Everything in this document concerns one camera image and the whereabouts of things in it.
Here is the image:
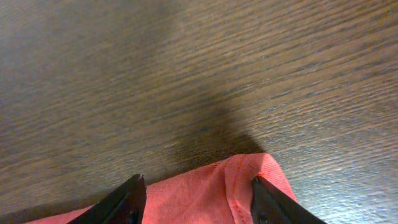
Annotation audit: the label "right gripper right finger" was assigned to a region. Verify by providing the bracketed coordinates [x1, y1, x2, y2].
[251, 175, 325, 224]

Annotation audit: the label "red printed t-shirt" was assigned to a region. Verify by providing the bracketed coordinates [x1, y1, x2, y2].
[38, 153, 297, 223]

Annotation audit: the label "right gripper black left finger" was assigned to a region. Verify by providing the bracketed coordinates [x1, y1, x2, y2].
[68, 174, 147, 224]

